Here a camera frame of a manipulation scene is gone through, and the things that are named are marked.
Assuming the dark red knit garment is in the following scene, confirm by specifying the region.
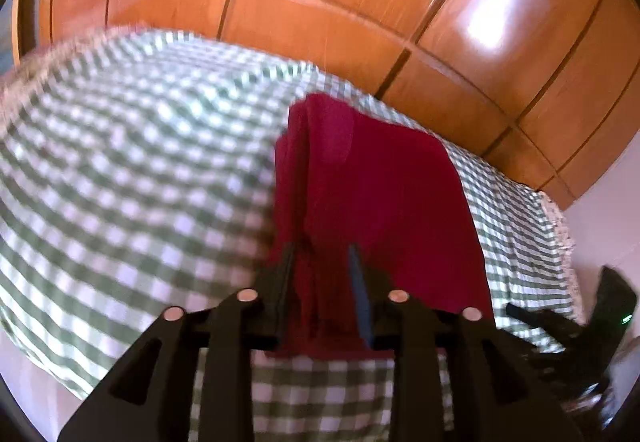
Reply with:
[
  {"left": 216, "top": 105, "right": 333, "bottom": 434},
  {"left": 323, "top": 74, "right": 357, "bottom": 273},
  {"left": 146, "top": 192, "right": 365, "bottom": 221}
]
[{"left": 270, "top": 93, "right": 494, "bottom": 361}]

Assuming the floral patterned bed sheet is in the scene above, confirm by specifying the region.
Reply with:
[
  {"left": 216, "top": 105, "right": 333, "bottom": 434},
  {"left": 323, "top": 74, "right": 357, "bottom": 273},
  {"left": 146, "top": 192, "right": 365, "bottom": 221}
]
[{"left": 538, "top": 191, "right": 586, "bottom": 325}]

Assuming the green white checkered bedspread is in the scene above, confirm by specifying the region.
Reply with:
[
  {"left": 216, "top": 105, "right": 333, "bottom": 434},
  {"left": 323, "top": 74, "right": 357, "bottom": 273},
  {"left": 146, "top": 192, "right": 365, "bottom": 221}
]
[{"left": 1, "top": 27, "right": 574, "bottom": 441}]

